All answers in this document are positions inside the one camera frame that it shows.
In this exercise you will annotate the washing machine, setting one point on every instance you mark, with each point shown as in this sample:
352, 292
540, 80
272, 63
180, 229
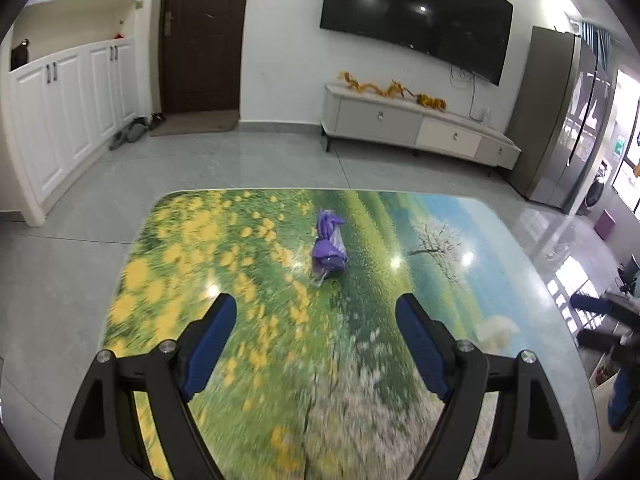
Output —
595, 192

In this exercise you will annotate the white television cabinet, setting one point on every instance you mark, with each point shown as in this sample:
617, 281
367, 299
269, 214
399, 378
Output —
380, 120

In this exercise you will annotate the dark shoes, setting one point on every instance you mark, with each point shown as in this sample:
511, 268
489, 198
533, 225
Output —
158, 117

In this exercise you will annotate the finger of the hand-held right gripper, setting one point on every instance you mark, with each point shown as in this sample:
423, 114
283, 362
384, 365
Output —
585, 302
600, 339

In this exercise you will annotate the dark brown door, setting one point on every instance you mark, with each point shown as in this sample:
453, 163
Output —
202, 35

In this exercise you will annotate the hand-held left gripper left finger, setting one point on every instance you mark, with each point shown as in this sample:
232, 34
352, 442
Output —
210, 350

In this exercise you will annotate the grey slipper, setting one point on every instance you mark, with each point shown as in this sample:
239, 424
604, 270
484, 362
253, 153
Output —
136, 129
119, 140

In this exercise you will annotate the brown doormat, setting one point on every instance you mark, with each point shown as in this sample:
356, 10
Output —
195, 122

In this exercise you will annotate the golden dragon ornament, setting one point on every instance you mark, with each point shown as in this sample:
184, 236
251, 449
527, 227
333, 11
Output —
390, 91

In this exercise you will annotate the black wall television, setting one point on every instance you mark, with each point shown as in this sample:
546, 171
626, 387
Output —
415, 10

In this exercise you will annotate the white router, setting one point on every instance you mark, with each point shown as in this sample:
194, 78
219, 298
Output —
486, 115

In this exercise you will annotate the purple candy wrapper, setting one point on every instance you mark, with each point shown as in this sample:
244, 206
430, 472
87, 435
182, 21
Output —
327, 255

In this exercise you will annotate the grey refrigerator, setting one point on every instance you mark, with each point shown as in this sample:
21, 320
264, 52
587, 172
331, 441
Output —
550, 120

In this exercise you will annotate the black bag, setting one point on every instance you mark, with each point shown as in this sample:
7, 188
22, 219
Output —
19, 55

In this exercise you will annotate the purple stool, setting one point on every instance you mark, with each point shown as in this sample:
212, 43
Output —
607, 225

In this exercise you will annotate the white shoe cabinet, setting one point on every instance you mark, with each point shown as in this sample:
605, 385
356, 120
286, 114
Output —
55, 125

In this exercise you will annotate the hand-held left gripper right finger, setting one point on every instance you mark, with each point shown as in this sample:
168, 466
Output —
422, 350

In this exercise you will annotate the blue curtain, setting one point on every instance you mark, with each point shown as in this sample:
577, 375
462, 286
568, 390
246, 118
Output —
597, 42

